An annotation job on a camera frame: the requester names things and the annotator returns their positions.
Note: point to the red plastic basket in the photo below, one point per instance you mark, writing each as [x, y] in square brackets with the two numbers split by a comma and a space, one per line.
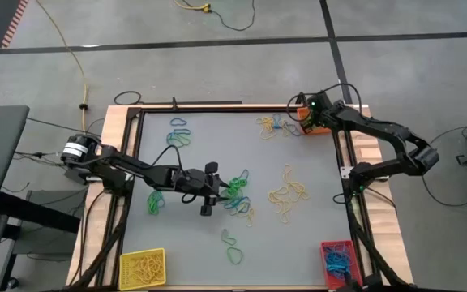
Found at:
[357, 259]

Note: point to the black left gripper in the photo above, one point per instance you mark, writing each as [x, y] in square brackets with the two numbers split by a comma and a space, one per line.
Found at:
[195, 182]

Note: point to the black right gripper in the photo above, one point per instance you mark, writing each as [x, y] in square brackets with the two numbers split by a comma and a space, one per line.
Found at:
[320, 109]

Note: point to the orange plastic basket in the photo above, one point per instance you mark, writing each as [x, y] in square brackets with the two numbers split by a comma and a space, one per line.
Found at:
[316, 130]

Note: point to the black floor tape line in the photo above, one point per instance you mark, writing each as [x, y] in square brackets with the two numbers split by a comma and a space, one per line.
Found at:
[136, 45]
[337, 61]

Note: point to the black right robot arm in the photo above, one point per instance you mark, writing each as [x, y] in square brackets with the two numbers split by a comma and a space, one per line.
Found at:
[379, 130]

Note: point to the yellow plastic basket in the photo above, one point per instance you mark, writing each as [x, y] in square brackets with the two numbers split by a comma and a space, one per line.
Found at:
[125, 255]

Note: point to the black equipment stand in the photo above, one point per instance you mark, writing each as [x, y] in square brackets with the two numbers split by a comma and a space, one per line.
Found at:
[35, 211]

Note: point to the black side desk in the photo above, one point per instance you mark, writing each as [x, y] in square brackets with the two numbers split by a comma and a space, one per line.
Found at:
[2, 162]

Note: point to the black metal rod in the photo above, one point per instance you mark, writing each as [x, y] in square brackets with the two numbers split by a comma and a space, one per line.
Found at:
[197, 102]

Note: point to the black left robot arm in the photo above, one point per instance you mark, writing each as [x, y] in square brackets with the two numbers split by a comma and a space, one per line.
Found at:
[128, 164]

